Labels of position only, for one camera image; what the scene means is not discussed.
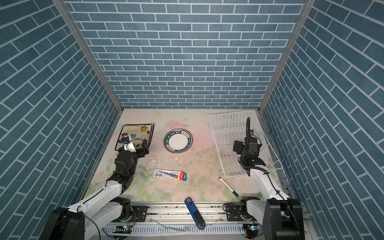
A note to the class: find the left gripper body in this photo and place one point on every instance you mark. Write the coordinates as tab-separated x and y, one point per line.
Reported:
139	154

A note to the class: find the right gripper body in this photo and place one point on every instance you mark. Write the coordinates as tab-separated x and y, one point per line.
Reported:
241	147

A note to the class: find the black square plate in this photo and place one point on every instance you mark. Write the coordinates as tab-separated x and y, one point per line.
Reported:
139	134

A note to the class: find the black patterned round plate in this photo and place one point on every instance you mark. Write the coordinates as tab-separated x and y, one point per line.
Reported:
178	141

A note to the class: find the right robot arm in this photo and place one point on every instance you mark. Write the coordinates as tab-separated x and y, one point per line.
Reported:
280	215

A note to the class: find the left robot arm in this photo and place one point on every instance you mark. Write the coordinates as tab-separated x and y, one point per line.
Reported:
87	217

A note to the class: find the blue white pen box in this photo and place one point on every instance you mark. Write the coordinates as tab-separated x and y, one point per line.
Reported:
166	174

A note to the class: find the black white marker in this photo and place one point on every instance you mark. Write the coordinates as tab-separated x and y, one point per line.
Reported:
228	186

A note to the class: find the blue black stapler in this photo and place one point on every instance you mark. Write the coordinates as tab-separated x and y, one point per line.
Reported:
194	212

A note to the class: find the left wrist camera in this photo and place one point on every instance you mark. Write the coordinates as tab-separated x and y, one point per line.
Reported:
129	146

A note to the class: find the white wire dish rack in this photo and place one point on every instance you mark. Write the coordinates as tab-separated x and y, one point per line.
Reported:
230	127

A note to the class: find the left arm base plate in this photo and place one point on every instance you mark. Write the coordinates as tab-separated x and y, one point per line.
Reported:
134	214

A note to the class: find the aluminium mounting rail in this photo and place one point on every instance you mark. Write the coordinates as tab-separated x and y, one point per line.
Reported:
179	215

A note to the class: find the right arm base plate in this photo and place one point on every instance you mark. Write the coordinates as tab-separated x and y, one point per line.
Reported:
237	213

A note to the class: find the white slotted cable duct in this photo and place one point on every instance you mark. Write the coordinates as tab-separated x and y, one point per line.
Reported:
157	230

